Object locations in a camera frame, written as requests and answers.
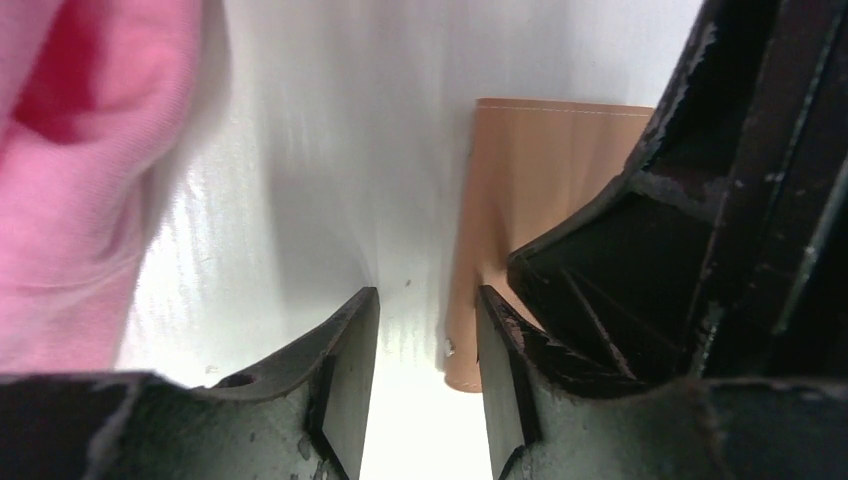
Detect pink cloth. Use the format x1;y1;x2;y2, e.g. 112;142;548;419
1;1;202;372

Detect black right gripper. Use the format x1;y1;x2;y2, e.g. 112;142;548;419
507;1;847;384

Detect tan leather card holder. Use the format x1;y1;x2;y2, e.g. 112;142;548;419
444;97;654;393

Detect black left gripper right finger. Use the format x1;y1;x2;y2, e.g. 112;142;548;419
477;286;847;479

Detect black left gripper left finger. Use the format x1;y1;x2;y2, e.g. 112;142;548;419
1;287;380;479

